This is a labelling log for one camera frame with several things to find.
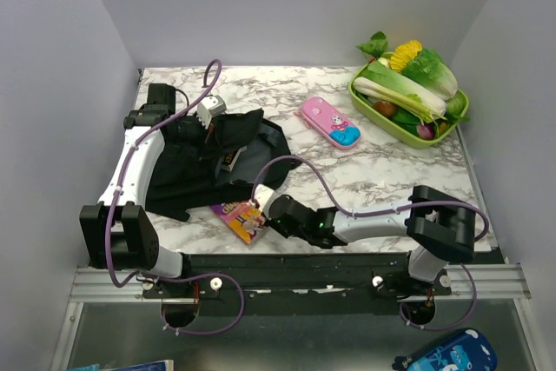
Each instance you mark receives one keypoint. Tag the napa cabbage toy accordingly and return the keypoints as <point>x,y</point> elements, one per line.
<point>380,82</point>

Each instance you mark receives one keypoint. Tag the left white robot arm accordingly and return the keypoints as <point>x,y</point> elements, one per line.
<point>118,234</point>

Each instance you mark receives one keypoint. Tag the black student backpack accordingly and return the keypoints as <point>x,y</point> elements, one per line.
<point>186,176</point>

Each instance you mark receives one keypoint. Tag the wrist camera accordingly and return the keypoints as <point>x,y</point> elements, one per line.
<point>263,198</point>
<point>209,108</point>

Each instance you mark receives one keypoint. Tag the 169-storey treehouse book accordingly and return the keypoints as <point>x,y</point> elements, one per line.
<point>228,162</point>

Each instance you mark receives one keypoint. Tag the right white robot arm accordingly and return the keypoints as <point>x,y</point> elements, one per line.
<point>443,226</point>

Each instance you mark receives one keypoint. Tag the green leaf sprig toy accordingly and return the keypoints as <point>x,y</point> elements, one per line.
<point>375,46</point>

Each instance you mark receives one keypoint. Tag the yellow corn toy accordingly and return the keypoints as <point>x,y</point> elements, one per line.
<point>404,54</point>

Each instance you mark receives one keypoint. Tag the pink pencil case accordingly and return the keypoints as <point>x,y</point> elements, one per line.
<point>329,122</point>

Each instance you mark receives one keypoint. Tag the Roald Dahl book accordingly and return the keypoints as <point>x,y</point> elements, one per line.
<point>244,220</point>

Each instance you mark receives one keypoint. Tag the blue pencil case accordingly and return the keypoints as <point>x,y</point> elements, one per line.
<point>464,349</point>

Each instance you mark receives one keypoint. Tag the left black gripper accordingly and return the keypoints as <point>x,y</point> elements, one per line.
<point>202,130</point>

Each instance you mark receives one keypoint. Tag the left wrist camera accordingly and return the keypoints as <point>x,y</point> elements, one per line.
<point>209,108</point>

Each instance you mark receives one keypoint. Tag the green lettuce toy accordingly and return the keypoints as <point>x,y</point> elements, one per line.
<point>428,70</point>

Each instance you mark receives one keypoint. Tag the black mounting base rail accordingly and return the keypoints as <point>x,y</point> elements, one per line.
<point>317,284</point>

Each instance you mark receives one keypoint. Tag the green vegetable tray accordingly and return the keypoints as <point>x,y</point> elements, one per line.
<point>403,125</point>

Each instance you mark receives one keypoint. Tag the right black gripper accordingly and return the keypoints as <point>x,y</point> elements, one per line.
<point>274,222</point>

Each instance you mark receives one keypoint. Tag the aluminium extrusion rail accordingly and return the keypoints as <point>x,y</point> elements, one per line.
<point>486,282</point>

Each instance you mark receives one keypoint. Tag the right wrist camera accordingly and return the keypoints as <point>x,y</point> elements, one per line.
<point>263,198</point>

